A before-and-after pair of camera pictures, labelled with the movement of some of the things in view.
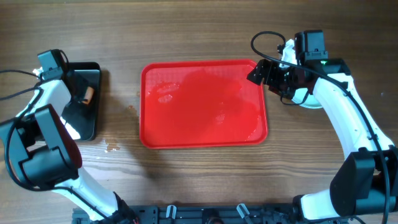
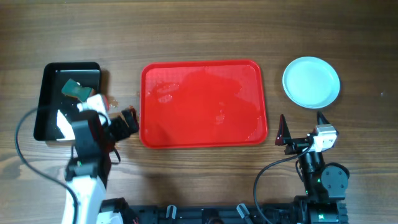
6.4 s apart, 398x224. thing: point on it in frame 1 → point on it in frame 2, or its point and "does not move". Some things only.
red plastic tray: [186, 103] does not move
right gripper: [268, 76] → [300, 144]
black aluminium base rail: [193, 214] does not move
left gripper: [78, 86] → [121, 127]
